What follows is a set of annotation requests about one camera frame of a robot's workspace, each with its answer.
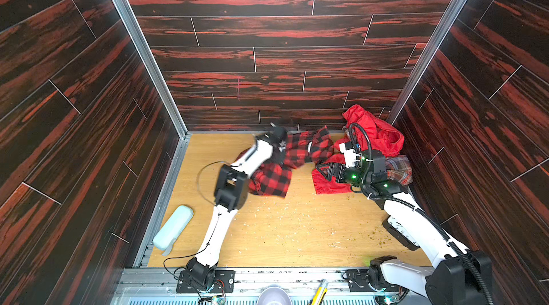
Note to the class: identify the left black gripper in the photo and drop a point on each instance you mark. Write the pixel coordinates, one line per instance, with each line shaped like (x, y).
(279, 146)

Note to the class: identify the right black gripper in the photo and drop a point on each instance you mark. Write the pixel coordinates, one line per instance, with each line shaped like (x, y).
(328, 170)

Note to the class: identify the red black checkered cloth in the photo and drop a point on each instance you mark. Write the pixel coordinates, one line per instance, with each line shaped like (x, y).
(273, 178)

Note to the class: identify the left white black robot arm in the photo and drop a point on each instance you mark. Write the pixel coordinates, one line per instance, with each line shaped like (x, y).
(229, 197)

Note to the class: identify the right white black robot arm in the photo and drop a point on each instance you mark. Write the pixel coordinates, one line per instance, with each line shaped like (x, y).
(456, 275)

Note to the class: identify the red jacket cloth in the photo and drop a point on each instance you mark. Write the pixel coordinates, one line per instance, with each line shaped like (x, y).
(383, 137)

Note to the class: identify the grey red plaid shirt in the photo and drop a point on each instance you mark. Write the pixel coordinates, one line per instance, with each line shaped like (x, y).
(399, 169)

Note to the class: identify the mint green case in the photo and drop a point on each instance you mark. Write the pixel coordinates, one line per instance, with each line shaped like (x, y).
(171, 230)

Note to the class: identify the grey round bowl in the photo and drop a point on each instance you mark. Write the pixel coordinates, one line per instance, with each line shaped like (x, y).
(274, 295)

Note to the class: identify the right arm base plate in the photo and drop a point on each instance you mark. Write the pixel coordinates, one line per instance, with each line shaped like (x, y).
(357, 281)

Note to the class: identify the yellow handled tool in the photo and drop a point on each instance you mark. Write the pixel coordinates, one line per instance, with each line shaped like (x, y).
(320, 293)

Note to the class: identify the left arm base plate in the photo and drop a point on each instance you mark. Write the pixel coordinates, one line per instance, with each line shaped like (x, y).
(218, 281)

